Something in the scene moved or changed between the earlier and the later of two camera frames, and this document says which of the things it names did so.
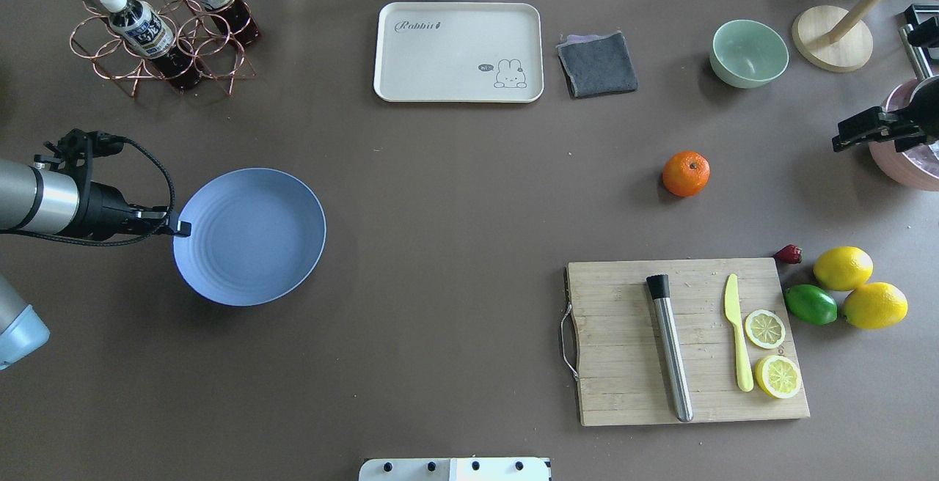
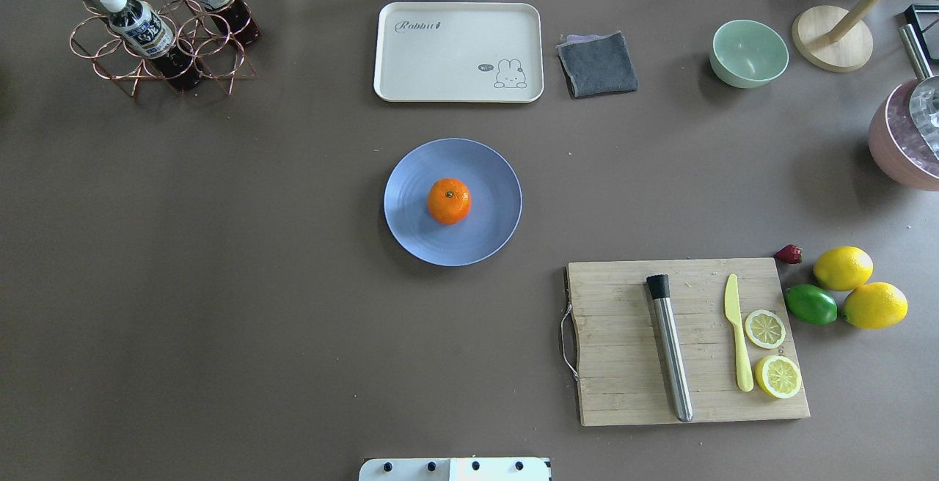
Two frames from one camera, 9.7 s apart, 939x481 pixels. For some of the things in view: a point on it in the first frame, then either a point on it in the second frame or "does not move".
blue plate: [257, 235] -> [496, 206]
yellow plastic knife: [744, 372] does not move
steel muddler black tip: [659, 286] does not move
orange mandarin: [686, 173] -> [449, 201]
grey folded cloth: [597, 64] does not move
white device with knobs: [455, 469] does not move
